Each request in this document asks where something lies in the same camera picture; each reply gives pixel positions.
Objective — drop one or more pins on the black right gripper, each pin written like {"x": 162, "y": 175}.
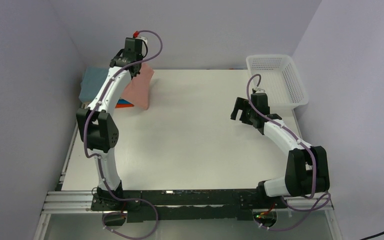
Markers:
{"x": 243, "y": 104}

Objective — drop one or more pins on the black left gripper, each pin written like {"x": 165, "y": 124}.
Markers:
{"x": 141, "y": 56}

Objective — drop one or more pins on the pink t shirt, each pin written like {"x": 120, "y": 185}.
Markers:
{"x": 137, "y": 92}

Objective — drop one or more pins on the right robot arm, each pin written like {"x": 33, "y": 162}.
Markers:
{"x": 306, "y": 170}

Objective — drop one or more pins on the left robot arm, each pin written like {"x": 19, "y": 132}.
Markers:
{"x": 98, "y": 131}

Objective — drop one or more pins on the white plastic basket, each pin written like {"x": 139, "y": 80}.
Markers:
{"x": 280, "y": 78}

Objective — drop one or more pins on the teal folded t shirt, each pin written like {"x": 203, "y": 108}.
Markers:
{"x": 92, "y": 81}

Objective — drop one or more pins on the blue folded t shirt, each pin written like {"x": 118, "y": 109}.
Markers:
{"x": 122, "y": 101}

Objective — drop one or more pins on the orange folded t shirt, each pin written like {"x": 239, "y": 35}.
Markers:
{"x": 124, "y": 106}

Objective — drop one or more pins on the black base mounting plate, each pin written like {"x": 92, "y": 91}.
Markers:
{"x": 192, "y": 204}

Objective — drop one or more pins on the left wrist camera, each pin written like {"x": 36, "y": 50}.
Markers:
{"x": 137, "y": 35}

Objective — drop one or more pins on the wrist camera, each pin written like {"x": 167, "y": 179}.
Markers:
{"x": 137, "y": 35}
{"x": 258, "y": 90}

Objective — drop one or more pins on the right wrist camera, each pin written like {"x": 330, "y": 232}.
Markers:
{"x": 258, "y": 90}

